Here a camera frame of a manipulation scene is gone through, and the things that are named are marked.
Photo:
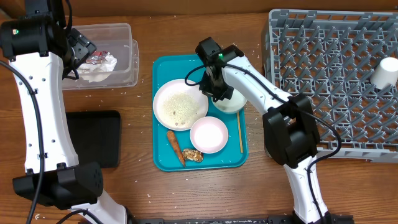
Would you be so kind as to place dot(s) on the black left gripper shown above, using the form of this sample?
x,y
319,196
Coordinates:
x,y
83,46

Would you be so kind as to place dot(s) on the small pink plate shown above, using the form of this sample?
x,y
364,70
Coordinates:
x,y
209,135

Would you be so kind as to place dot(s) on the white napkin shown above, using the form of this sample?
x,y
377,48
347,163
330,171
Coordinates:
x,y
99,72

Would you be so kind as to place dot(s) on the black tray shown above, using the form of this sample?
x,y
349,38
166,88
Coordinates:
x,y
96,136

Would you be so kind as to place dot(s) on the brown food scrap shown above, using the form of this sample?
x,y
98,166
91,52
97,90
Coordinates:
x,y
192,155

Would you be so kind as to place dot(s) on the orange carrot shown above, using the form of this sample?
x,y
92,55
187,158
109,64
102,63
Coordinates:
x,y
175,146

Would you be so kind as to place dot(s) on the large white plate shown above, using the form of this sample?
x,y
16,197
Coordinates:
x,y
178,106

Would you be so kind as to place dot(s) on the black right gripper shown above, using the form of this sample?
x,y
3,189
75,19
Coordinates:
x,y
207,89

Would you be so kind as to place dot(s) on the white cup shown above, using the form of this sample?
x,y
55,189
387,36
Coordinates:
x,y
385,73

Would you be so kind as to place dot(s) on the grey dish rack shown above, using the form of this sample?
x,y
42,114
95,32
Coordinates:
x,y
329,56

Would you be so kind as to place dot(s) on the red snack wrapper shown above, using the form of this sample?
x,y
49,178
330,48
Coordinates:
x,y
97,57

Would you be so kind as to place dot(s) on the wooden chopstick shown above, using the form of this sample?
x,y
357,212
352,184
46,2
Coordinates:
x,y
240,132

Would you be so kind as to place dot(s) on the pale green bowl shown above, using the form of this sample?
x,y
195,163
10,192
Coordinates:
x,y
232,106

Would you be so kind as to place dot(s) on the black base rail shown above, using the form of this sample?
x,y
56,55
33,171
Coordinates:
x,y
275,219

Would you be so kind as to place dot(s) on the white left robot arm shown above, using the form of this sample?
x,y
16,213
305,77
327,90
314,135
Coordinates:
x,y
41,49

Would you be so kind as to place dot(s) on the clear plastic bin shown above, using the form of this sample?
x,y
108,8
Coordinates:
x,y
117,40

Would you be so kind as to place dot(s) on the teal plastic tray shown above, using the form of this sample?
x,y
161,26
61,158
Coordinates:
x,y
168,68

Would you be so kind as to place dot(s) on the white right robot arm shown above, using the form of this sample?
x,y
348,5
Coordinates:
x,y
291,133

